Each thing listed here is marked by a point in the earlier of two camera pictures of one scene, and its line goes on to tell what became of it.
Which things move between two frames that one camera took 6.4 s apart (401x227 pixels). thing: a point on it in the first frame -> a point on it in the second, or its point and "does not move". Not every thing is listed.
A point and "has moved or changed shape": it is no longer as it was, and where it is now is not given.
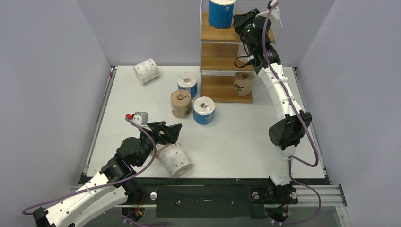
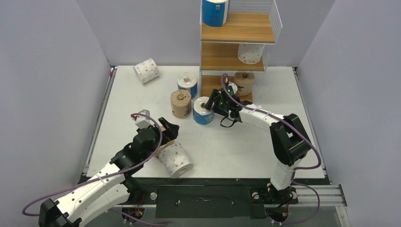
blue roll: x=204 y=110 does not move
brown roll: x=243 y=83 does not move
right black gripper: x=243 y=20 -> x=217 y=104
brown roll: x=181 y=103 does not move
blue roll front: x=221 y=13 has moved or changed shape
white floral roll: x=243 y=53 does not move
